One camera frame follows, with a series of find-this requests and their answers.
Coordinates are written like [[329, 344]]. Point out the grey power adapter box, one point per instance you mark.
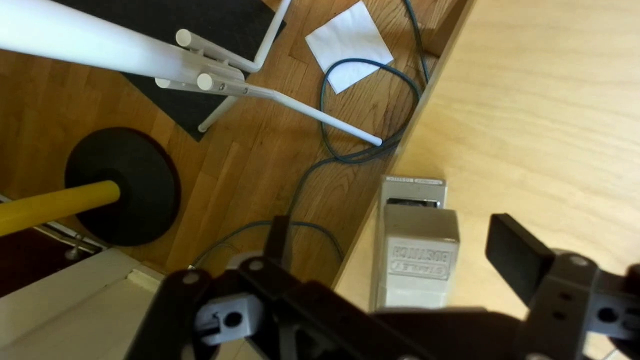
[[417, 252]]

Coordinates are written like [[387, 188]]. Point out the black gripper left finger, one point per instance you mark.
[[281, 313]]

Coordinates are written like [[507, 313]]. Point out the white panel door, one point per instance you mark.
[[72, 313]]

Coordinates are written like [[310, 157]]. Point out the yellow stanchion with black base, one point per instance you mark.
[[127, 187]]

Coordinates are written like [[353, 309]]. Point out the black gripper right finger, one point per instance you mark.
[[572, 300]]

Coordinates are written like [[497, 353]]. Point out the white paper sheet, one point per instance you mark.
[[351, 43]]

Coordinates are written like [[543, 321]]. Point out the light wooden table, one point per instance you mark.
[[533, 121]]

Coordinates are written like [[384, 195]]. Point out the white coat rack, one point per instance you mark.
[[101, 43]]

